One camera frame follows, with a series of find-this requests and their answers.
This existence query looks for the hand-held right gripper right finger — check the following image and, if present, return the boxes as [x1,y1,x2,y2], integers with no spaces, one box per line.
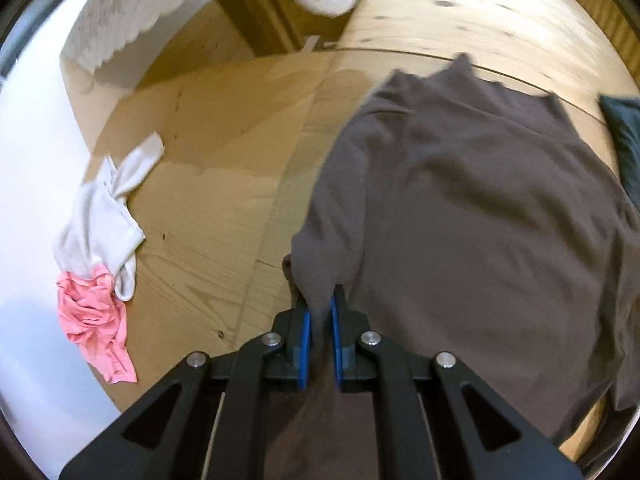
[330,284,583,480]

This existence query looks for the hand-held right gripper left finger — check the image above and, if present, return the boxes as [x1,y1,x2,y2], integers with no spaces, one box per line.
[59,287,313,480]

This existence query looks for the brown long-sleeve shirt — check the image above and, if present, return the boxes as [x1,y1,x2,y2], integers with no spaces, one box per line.
[262,52,640,480]

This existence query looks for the pink garment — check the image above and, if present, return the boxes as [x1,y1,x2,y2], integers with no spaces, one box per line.
[55,266,138,385]

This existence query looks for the white cloth garment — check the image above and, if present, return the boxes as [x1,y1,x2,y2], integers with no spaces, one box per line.
[51,156,147,303]

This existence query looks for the dark folded garment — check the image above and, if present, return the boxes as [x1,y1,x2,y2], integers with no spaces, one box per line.
[598,94,640,198]

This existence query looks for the white lace tablecloth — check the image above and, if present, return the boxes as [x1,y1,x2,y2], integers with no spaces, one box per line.
[65,0,368,78]

